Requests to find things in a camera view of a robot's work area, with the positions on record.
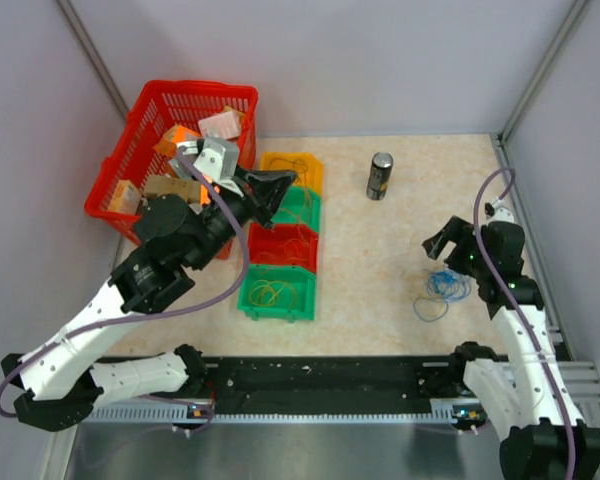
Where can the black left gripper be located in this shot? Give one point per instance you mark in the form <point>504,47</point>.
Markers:
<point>262,192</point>

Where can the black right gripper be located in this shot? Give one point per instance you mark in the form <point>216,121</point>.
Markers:
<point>455,231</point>

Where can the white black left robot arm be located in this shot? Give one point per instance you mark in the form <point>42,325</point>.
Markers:
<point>68,377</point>

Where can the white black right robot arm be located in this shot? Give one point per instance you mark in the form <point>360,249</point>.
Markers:
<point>542,432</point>

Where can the green plastic bin upper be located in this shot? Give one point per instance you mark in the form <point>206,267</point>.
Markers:
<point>300,206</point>

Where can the green plastic bin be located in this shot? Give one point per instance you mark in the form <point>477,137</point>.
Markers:
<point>300,206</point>
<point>278,292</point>

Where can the yellow plastic bin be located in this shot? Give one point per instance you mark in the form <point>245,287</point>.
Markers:
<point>310,170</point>

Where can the red plastic bin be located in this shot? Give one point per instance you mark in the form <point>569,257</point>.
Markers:
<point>290,245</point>

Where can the pink white box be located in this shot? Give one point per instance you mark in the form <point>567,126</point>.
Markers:
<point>225,125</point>

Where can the dark drink can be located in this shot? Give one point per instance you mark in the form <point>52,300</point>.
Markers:
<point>380,171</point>

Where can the green plastic bin lower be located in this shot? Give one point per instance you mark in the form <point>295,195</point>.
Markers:
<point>278,292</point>

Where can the orange box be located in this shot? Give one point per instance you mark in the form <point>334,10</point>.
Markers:
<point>172,140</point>

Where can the brown cardboard box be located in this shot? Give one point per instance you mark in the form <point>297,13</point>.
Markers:
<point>187,189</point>

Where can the red plastic basket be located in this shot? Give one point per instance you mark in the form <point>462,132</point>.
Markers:
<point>143,149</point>

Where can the yellow box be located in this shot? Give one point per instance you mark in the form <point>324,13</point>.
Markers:
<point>125,199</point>

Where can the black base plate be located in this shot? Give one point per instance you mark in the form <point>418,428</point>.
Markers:
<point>331,385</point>

